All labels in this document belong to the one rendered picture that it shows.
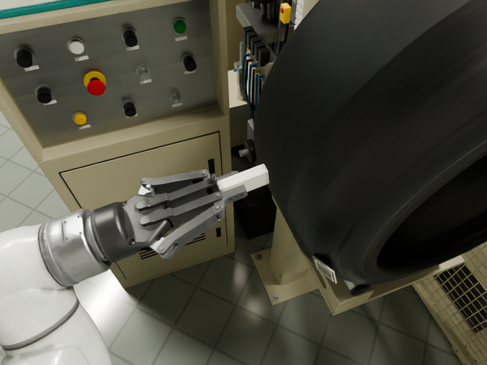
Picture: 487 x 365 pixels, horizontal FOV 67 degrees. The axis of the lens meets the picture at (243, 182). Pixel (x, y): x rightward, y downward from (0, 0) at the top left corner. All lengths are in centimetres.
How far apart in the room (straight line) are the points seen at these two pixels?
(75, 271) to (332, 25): 44
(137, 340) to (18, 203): 104
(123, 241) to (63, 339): 15
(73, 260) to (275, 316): 133
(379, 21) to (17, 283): 52
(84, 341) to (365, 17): 54
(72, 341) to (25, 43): 65
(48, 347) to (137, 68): 68
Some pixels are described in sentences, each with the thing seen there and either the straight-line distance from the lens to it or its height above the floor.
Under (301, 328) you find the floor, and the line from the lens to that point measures 173.
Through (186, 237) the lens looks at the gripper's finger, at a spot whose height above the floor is 123.
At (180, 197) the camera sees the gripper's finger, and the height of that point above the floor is 124.
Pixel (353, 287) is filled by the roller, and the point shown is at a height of 91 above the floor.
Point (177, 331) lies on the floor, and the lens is 173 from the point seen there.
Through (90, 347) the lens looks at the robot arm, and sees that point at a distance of 58.
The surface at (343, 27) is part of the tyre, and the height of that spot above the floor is 141.
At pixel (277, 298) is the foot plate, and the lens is 174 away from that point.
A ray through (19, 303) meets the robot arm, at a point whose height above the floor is 121.
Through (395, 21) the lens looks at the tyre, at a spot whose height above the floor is 143.
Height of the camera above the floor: 164
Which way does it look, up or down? 52 degrees down
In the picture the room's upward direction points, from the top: straight up
